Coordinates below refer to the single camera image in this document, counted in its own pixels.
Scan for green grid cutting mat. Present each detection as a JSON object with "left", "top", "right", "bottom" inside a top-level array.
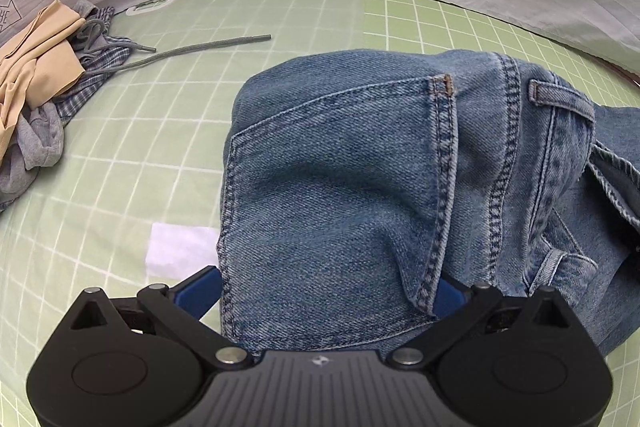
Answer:
[{"left": 1, "top": 0, "right": 639, "bottom": 426}]

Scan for blue denim jeans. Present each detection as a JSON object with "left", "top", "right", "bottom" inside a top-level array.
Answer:
[{"left": 217, "top": 50, "right": 639, "bottom": 353}]

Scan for beige garment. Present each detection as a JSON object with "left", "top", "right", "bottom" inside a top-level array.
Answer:
[{"left": 1, "top": 0, "right": 85, "bottom": 150}]

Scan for white paper label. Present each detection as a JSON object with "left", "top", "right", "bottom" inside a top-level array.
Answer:
[{"left": 145, "top": 222, "right": 219, "bottom": 280}]

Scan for grey hoodie with drawstring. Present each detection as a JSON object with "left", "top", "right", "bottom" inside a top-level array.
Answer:
[{"left": 1, "top": 0, "right": 271, "bottom": 208}]

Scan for blue plaid shirt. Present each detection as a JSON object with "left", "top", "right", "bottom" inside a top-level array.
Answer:
[{"left": 0, "top": 5, "right": 132, "bottom": 212}]

